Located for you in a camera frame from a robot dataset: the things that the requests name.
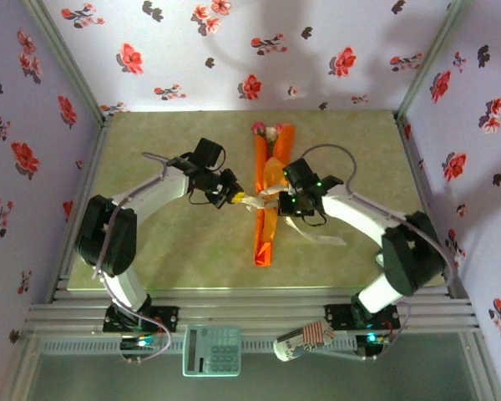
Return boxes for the wide aluminium frame beam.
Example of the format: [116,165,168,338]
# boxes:
[24,303,481,334]

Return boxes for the lilac left arm cable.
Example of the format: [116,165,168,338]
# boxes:
[91,150,173,365]

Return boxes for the aluminium frame side rail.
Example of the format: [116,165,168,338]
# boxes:
[45,119,114,304]
[394,112,473,300]

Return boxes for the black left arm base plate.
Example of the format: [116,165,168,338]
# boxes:
[103,306,180,334]

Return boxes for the aluminium frame post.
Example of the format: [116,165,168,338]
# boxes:
[23,0,112,126]
[394,0,475,122]

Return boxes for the pale green desk calculator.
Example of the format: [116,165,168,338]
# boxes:
[182,325,242,378]

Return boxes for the white and pink rose stem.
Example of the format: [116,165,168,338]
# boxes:
[265,122,287,151]

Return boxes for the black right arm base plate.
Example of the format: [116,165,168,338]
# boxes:
[324,303,401,331]

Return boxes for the grey perforated cable tray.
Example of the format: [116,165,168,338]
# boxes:
[39,337,360,356]

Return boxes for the orange wrapping paper sheet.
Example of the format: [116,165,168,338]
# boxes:
[253,124,296,267]

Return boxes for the aluminium frame leg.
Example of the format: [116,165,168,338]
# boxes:
[458,332,501,401]
[0,333,41,401]

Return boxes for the narrow aluminium frame beam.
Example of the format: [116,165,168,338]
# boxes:
[52,287,452,305]

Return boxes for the white satin ribbon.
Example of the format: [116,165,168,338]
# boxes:
[238,181,347,247]

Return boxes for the lilac arm cable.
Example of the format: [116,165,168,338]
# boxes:
[301,143,459,361]
[91,150,173,365]

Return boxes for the lilac right arm cable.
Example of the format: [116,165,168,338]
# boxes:
[301,143,459,361]

